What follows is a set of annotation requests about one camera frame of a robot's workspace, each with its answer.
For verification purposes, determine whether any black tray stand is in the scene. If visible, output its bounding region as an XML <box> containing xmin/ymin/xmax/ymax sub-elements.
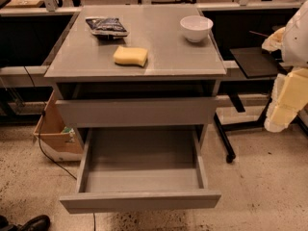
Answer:
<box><xmin>213</xmin><ymin>46</ymin><xmax>308</xmax><ymax>165</ymax></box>

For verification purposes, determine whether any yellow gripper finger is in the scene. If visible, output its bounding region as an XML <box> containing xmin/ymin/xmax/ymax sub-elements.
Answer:
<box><xmin>264</xmin><ymin>107</ymin><xmax>297</xmax><ymax>133</ymax></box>
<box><xmin>278</xmin><ymin>68</ymin><xmax>308</xmax><ymax>111</ymax></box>

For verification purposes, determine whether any grey drawer cabinet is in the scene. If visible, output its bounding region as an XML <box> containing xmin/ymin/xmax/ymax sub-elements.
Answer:
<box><xmin>45</xmin><ymin>5</ymin><xmax>226</xmax><ymax>143</ymax></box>

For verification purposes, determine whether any grey top drawer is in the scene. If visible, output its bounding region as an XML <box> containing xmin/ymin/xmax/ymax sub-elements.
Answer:
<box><xmin>55</xmin><ymin>82</ymin><xmax>219</xmax><ymax>129</ymax></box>

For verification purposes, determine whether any grey drawer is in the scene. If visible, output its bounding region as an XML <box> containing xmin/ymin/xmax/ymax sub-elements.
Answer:
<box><xmin>55</xmin><ymin>82</ymin><xmax>219</xmax><ymax>129</ymax></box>
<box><xmin>60</xmin><ymin>127</ymin><xmax>221</xmax><ymax>214</ymax></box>

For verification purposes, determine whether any black floor cable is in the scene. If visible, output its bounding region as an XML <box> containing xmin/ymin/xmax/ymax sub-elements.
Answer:
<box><xmin>22</xmin><ymin>65</ymin><xmax>97</xmax><ymax>231</ymax></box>

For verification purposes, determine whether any black shoe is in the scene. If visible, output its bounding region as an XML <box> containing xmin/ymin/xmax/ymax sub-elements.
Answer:
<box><xmin>0</xmin><ymin>215</ymin><xmax>51</xmax><ymax>231</ymax></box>

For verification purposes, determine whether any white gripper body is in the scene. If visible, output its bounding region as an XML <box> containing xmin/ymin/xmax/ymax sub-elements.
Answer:
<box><xmin>270</xmin><ymin>68</ymin><xmax>308</xmax><ymax>120</ymax></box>

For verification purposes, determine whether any cardboard box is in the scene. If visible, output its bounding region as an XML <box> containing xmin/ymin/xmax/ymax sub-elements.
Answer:
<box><xmin>34</xmin><ymin>93</ymin><xmax>83</xmax><ymax>162</ymax></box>

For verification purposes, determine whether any white bowl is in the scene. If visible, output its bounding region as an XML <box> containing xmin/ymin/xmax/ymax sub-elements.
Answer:
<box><xmin>180</xmin><ymin>15</ymin><xmax>214</xmax><ymax>42</ymax></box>

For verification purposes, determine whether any yellow sponge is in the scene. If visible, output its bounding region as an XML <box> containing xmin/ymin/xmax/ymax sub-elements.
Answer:
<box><xmin>114</xmin><ymin>46</ymin><xmax>148</xmax><ymax>67</ymax></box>

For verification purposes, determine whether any dark blue snack bag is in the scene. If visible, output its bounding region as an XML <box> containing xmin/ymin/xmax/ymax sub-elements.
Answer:
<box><xmin>86</xmin><ymin>17</ymin><xmax>129</xmax><ymax>38</ymax></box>

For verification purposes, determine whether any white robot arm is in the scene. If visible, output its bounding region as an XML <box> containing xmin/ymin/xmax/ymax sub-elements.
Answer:
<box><xmin>262</xmin><ymin>1</ymin><xmax>308</xmax><ymax>133</ymax></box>

